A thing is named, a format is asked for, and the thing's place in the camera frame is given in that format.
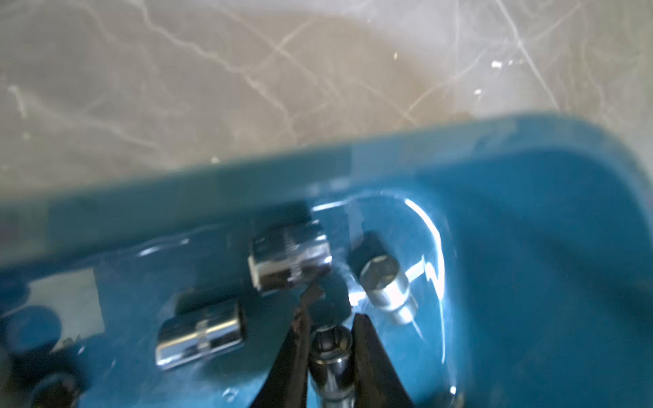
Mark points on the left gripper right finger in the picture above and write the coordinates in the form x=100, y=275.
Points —
x=376, y=381

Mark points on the chrome hex socket upright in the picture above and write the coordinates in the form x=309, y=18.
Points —
x=388, y=289

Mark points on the teal plastic storage box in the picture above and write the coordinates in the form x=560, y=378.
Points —
x=527, y=242

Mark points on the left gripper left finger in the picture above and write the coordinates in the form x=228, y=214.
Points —
x=287, y=382

